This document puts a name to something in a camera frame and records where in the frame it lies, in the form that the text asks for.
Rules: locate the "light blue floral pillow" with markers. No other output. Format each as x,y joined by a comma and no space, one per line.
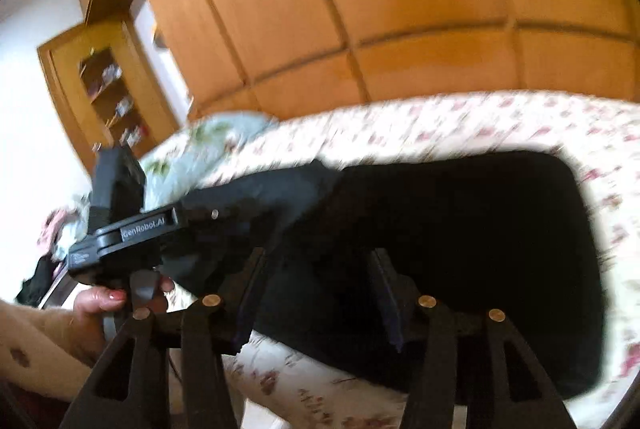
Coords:
210,139

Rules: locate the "wooden shelf unit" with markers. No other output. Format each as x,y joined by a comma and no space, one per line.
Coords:
65,74

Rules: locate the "pink white cloth pile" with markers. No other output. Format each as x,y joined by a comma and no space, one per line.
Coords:
65,229

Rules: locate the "person's left hand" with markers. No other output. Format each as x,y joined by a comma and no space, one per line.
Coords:
95,304

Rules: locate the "dark cloth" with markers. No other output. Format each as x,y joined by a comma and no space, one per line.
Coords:
37,281

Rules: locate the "floral bed sheet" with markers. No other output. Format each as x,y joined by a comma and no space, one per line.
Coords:
450,124

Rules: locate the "black pants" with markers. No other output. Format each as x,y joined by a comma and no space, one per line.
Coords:
450,219

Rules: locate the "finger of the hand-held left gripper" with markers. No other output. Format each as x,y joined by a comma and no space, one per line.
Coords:
220,216
192,270

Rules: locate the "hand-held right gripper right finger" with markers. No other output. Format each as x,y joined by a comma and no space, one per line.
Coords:
387,304

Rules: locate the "person's left forearm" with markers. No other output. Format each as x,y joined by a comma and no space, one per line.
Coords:
35,349

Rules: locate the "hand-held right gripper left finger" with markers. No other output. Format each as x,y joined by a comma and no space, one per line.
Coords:
249,301

